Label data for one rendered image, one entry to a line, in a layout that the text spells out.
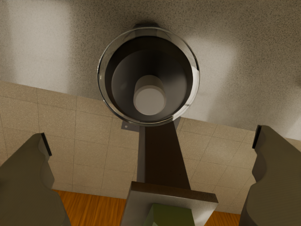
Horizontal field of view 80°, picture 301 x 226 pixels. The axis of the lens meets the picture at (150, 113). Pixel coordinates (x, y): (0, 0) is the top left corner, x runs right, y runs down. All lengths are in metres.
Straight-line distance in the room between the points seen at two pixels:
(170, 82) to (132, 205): 0.59
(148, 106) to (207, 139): 1.64
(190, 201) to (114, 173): 1.37
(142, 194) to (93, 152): 1.23
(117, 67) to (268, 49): 0.38
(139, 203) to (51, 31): 0.58
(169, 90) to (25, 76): 0.39
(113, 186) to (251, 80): 1.87
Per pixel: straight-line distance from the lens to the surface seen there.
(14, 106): 1.85
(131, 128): 1.60
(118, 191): 2.21
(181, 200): 0.71
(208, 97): 0.47
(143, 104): 0.15
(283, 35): 0.50
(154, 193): 0.67
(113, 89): 0.18
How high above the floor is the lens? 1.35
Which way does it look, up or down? 61 degrees down
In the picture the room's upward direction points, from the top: 177 degrees clockwise
